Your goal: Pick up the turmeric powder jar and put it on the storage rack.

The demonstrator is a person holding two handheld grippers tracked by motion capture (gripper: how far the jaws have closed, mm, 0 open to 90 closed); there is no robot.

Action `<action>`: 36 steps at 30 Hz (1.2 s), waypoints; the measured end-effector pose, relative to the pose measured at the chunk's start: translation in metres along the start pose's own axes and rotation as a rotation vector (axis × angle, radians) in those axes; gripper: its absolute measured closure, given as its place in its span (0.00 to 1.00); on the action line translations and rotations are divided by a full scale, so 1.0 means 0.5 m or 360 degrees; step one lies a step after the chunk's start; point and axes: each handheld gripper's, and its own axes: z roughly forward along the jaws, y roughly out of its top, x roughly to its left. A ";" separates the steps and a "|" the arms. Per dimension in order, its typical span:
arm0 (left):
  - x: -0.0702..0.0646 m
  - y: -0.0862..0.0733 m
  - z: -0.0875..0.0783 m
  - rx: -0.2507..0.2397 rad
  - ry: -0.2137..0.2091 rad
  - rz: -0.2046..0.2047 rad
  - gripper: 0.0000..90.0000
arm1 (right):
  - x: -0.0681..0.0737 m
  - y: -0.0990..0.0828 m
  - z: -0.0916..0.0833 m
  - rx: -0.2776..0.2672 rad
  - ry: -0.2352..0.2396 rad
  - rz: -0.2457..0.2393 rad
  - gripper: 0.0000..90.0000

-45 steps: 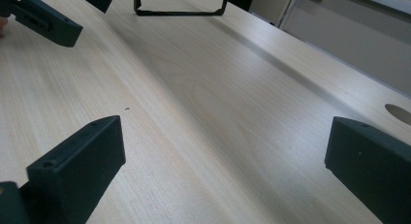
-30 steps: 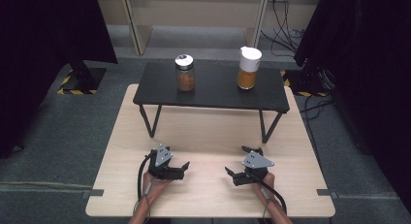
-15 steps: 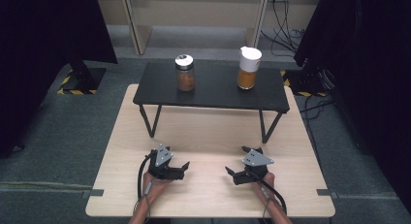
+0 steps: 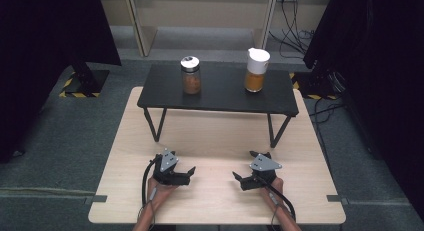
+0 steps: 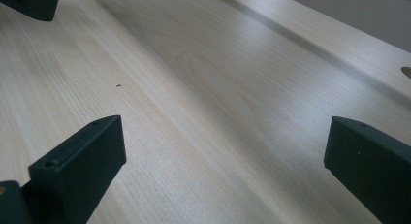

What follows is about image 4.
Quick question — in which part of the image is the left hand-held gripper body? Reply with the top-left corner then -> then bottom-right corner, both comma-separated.
153,148 -> 193,187

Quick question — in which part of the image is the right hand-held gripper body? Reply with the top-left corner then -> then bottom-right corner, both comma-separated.
239,153 -> 283,192

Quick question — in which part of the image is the black metal rack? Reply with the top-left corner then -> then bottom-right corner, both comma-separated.
137,61 -> 300,149

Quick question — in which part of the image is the yellow spice jar white lid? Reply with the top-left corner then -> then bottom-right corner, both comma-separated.
244,47 -> 271,93

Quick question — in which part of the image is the brown spice jar silver lid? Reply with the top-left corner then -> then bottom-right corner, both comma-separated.
180,55 -> 202,95

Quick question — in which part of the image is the person's right hand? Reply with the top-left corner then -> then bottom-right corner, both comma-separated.
259,177 -> 285,206

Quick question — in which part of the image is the person's left hand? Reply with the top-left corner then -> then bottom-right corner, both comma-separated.
145,176 -> 180,207

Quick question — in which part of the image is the grey tape strip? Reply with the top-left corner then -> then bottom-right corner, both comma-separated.
84,194 -> 109,206
326,194 -> 350,206

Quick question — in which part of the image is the yellow black hazard tape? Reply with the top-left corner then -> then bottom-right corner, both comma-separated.
288,72 -> 339,101
58,70 -> 101,99

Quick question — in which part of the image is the black stand base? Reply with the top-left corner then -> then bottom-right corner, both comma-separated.
64,61 -> 111,95
292,70 -> 342,99

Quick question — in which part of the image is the black curtain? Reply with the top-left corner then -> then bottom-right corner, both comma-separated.
0,0 -> 123,164
302,0 -> 424,223

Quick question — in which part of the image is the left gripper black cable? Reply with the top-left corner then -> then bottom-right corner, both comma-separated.
137,154 -> 160,231

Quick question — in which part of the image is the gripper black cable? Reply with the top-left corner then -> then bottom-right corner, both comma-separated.
254,176 -> 298,223
137,154 -> 160,231

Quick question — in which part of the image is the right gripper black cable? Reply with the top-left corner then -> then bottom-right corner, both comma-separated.
254,176 -> 298,223

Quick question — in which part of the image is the black floor cable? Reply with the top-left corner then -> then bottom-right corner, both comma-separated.
307,96 -> 348,179

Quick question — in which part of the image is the beige furniture frame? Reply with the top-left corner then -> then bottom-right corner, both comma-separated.
123,0 -> 278,59

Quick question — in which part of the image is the black floor cables bundle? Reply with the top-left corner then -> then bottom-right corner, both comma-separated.
268,0 -> 317,60

